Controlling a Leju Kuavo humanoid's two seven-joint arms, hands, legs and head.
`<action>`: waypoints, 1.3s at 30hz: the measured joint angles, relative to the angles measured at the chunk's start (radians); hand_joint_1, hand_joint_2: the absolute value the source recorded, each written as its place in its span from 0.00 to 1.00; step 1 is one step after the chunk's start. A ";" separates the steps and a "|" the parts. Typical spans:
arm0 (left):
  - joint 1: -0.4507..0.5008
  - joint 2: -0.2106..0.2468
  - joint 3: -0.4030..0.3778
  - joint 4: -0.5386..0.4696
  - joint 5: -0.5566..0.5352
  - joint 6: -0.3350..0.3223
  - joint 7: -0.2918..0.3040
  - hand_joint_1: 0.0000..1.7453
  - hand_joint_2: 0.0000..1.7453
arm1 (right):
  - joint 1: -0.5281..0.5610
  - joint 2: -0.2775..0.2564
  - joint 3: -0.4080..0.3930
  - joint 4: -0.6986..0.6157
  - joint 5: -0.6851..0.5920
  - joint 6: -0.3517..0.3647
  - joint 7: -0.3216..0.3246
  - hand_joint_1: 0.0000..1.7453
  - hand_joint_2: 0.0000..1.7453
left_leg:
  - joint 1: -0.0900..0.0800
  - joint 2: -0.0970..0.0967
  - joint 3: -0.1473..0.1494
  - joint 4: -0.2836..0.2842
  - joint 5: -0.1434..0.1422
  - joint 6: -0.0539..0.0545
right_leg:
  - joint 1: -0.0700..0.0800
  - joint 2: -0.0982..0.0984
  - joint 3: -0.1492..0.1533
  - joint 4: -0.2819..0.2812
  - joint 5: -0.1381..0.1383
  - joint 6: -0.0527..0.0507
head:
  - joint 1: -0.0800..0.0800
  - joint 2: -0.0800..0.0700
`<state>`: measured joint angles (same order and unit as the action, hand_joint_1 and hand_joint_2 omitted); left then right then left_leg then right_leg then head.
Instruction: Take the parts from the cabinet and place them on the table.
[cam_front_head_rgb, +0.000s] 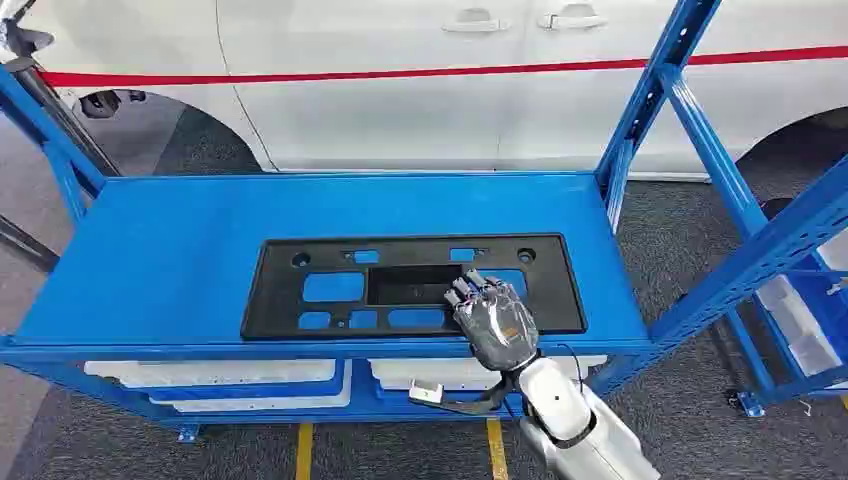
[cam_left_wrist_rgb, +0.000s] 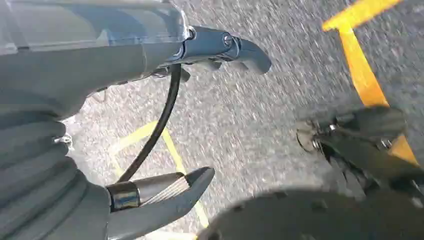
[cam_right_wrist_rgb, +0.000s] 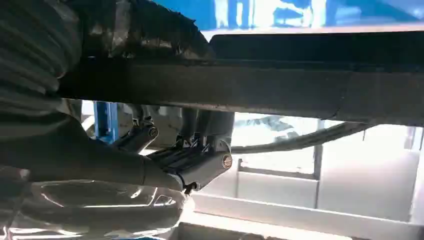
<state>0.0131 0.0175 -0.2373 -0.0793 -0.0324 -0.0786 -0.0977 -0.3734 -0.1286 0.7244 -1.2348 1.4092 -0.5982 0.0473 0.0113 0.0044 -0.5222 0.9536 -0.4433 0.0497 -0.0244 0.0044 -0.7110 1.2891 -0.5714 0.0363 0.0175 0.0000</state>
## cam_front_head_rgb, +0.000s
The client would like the white car door handle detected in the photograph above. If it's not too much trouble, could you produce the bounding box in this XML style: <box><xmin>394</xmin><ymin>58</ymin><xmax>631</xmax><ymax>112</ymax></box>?
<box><xmin>442</xmin><ymin>7</ymin><xmax>511</xmax><ymax>34</ymax></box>
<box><xmin>537</xmin><ymin>3</ymin><xmax>608</xmax><ymax>32</ymax></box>

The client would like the white car body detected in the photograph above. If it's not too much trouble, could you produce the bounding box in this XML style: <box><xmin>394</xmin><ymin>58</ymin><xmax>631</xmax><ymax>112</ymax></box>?
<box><xmin>19</xmin><ymin>0</ymin><xmax>848</xmax><ymax>181</ymax></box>

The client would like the black stanchion pole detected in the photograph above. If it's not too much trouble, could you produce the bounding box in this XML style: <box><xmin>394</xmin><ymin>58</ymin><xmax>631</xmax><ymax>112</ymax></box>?
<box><xmin>0</xmin><ymin>0</ymin><xmax>122</xmax><ymax>178</ymax></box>

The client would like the red barrier belt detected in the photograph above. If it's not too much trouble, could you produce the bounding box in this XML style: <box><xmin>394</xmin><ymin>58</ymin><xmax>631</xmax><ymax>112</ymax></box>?
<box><xmin>39</xmin><ymin>44</ymin><xmax>848</xmax><ymax>89</ymax></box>

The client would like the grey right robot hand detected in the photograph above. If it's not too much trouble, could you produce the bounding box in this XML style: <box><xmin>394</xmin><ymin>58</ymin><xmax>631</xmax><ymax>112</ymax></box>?
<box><xmin>443</xmin><ymin>268</ymin><xmax>541</xmax><ymax>373</ymax></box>

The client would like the black plastic plate bracket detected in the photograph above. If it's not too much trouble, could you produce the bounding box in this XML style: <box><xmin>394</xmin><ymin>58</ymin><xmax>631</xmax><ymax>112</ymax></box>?
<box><xmin>240</xmin><ymin>233</ymin><xmax>588</xmax><ymax>342</ymax></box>

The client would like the white foam tray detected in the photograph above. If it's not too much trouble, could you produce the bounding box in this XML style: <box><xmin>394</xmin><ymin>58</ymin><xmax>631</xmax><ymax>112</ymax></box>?
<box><xmin>368</xmin><ymin>356</ymin><xmax>608</xmax><ymax>393</ymax></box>
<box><xmin>84</xmin><ymin>359</ymin><xmax>337</xmax><ymax>390</ymax></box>
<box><xmin>148</xmin><ymin>360</ymin><xmax>354</xmax><ymax>414</ymax></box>

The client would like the blue metal shelf rack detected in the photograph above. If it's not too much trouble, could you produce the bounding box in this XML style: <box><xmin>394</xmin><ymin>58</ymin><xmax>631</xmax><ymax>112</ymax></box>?
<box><xmin>589</xmin><ymin>62</ymin><xmax>848</xmax><ymax>419</ymax></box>
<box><xmin>0</xmin><ymin>0</ymin><xmax>723</xmax><ymax>444</ymax></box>

